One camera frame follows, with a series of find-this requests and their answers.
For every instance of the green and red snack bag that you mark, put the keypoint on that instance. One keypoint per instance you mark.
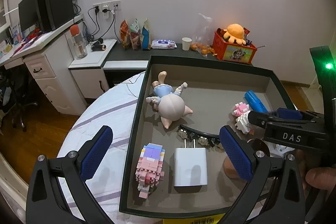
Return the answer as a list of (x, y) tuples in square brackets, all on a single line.
[(134, 37)]

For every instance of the orange octopus plush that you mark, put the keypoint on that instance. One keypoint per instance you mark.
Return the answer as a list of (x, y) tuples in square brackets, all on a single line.
[(235, 31)]

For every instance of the black cylindrical device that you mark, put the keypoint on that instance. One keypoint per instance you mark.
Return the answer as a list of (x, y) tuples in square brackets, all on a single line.
[(98, 47)]

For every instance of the white desk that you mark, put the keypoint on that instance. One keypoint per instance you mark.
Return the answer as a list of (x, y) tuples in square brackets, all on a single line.
[(50, 37)]

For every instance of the white small cabinet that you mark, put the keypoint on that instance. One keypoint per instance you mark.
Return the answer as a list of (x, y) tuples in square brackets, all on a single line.
[(89, 79)]

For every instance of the dark shallow cardboard tray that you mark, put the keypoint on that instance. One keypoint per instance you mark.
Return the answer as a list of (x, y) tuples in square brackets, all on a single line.
[(210, 98)]

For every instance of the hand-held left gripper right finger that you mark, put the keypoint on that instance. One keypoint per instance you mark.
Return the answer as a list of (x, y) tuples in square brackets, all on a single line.
[(236, 155)]

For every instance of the clear bottle with red cap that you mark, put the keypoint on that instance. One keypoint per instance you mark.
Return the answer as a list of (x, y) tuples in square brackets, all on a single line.
[(78, 48)]

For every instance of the yellow box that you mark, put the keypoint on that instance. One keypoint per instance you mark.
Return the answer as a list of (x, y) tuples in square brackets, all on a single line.
[(194, 220)]

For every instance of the black computer tower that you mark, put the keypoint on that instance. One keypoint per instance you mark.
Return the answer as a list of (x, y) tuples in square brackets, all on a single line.
[(55, 6)]

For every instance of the small pink white block toy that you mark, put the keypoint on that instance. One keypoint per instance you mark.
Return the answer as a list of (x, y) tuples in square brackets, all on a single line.
[(242, 121)]

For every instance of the white charger adapter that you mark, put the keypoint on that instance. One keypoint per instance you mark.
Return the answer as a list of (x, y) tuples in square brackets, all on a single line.
[(190, 169)]

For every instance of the orange snack bag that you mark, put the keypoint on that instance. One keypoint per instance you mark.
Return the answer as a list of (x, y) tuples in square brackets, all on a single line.
[(124, 35)]

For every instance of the pink and blue block toy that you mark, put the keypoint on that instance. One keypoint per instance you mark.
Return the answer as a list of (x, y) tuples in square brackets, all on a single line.
[(149, 169)]

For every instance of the red storage crate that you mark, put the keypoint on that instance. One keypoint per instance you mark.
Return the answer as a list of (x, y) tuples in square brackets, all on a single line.
[(236, 54)]

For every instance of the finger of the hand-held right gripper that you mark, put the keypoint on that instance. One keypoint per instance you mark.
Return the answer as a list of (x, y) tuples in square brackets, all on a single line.
[(262, 119), (288, 113)]

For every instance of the black office chair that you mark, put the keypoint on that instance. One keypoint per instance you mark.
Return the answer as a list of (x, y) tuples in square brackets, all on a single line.
[(18, 106)]

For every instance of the red snack packet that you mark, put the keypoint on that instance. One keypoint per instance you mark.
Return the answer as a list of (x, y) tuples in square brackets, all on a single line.
[(246, 32)]

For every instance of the red stationery pile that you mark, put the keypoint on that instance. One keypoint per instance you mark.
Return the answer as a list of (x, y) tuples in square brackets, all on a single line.
[(32, 36)]

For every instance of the white drawer unit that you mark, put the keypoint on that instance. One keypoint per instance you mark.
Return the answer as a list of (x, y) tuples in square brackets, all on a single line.
[(50, 85)]

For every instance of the blue white carton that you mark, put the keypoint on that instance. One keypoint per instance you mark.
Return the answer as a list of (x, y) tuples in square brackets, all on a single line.
[(16, 33)]

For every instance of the black decorated hairband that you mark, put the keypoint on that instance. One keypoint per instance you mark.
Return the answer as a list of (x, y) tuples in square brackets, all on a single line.
[(199, 132)]

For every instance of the black monitor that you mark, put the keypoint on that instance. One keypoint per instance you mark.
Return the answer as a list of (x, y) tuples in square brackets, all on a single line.
[(27, 12)]

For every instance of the clear plastic bag of oranges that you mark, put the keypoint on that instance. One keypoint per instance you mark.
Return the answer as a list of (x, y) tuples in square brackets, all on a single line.
[(202, 49)]

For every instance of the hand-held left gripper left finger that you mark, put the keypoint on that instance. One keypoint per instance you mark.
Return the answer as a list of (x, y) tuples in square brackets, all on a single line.
[(95, 155)]

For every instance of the rose gold jar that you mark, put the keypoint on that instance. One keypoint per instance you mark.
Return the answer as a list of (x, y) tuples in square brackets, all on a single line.
[(260, 146)]

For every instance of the pig figurine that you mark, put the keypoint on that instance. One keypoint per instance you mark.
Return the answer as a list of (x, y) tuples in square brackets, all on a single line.
[(172, 106)]

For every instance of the blue box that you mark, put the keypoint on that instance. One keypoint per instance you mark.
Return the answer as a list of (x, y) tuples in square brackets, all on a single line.
[(256, 102)]

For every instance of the wet wipes pack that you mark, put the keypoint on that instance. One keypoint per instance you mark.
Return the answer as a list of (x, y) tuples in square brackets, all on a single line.
[(163, 44)]

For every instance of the white paper cup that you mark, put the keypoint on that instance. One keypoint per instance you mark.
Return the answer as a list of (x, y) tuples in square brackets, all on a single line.
[(186, 44)]

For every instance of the white wall outlet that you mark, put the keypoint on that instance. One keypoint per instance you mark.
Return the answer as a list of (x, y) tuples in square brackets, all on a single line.
[(115, 5)]

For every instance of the dark-topped low cabinet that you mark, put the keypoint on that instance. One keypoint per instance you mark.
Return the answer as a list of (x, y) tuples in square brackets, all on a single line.
[(136, 54)]

